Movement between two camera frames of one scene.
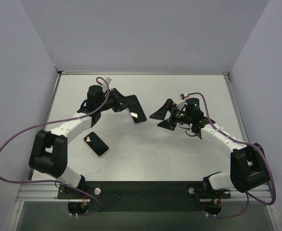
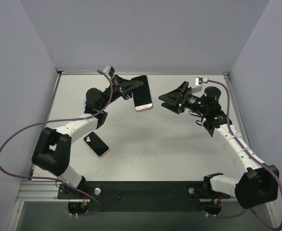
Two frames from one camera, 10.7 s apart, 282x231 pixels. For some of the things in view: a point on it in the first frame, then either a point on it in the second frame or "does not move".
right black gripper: (173, 114) → (182, 96)
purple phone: (136, 111) → (142, 96)
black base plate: (144, 196) does not move
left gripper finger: (131, 102) → (127, 85)
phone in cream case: (96, 144) does not move
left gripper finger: (122, 107) → (128, 95)
